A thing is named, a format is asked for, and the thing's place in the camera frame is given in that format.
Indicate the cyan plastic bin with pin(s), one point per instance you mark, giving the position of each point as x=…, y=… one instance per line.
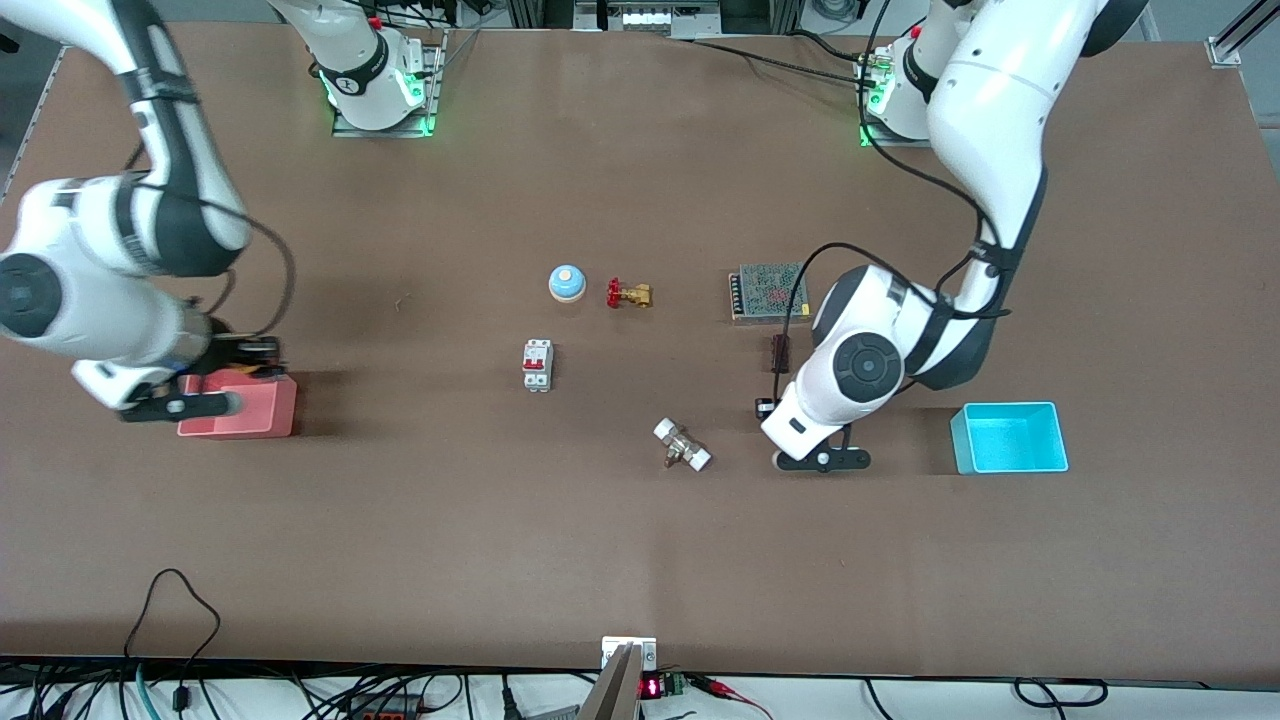
x=1010, y=440

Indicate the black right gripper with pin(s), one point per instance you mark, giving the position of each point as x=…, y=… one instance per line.
x=243, y=352

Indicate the dark brown rectangular block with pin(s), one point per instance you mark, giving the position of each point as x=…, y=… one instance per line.
x=779, y=354

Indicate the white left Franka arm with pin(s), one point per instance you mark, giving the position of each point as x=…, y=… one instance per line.
x=1000, y=100

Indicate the blue round bell button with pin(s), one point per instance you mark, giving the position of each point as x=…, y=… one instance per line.
x=567, y=283

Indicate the pink plastic bin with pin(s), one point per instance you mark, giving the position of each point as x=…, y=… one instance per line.
x=258, y=412

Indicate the red digit display module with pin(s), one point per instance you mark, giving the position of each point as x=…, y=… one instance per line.
x=655, y=687

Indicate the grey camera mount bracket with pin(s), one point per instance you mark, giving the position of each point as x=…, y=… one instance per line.
x=618, y=680

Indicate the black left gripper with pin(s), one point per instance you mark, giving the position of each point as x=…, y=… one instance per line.
x=781, y=353

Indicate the white red circuit breaker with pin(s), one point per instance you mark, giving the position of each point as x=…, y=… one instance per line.
x=537, y=366

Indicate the metal mesh power supply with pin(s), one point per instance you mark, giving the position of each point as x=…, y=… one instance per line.
x=765, y=292

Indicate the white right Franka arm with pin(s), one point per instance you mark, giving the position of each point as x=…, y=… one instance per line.
x=90, y=300

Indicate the metal valve white caps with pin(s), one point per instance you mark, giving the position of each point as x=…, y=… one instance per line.
x=682, y=445

